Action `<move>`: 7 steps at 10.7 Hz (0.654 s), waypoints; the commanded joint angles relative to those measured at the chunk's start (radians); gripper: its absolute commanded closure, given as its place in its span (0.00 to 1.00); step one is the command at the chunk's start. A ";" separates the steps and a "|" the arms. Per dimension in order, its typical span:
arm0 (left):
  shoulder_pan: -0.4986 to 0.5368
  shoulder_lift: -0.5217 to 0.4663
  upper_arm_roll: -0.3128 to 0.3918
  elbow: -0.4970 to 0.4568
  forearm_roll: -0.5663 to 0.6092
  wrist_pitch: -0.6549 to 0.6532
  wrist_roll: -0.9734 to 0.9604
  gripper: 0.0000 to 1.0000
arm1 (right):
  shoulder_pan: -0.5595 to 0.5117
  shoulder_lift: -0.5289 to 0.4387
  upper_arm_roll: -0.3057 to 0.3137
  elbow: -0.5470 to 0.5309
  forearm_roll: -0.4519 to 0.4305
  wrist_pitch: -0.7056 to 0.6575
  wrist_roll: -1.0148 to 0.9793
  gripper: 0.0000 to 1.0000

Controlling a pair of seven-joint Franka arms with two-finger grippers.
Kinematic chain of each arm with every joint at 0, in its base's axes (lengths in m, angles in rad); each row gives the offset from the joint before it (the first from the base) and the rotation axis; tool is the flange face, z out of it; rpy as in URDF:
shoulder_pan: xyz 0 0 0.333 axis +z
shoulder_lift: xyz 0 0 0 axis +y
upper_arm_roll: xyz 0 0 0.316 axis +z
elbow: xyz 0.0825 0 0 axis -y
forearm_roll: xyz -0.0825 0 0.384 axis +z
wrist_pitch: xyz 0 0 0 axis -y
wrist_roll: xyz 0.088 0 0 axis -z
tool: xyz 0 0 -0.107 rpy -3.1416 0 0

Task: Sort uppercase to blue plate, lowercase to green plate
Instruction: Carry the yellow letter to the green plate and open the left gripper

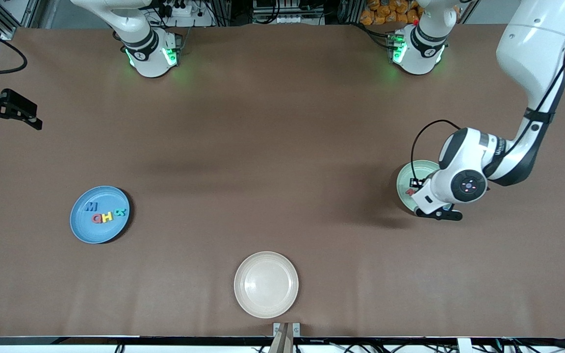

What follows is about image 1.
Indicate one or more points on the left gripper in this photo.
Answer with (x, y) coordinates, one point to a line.
(420, 187)

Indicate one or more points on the blue foam letter M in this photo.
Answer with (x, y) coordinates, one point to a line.
(92, 206)

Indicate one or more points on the red foam letter G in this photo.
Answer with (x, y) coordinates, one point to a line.
(97, 218)

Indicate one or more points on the yellow foam uppercase letter H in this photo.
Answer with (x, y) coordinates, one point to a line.
(108, 216)

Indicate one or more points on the green foam letter R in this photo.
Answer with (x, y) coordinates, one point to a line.
(121, 212)

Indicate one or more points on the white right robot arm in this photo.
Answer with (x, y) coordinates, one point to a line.
(135, 34)

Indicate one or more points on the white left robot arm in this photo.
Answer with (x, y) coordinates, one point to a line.
(532, 44)

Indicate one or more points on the green plate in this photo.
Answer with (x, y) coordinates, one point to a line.
(405, 174)

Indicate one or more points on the blue plate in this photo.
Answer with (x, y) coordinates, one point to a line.
(98, 230)

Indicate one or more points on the beige plate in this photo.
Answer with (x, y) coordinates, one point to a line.
(266, 284)

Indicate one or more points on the brown table mat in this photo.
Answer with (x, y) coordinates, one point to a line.
(312, 147)

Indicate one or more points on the orange toy pile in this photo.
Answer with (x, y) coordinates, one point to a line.
(385, 12)

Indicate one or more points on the white power strip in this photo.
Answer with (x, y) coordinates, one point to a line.
(187, 10)

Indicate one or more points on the grey control box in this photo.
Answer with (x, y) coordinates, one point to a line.
(287, 17)

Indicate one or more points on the aluminium frame post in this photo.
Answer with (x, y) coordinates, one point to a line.
(8, 33)

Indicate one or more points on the metal mounting bracket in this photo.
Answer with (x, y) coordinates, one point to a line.
(295, 329)

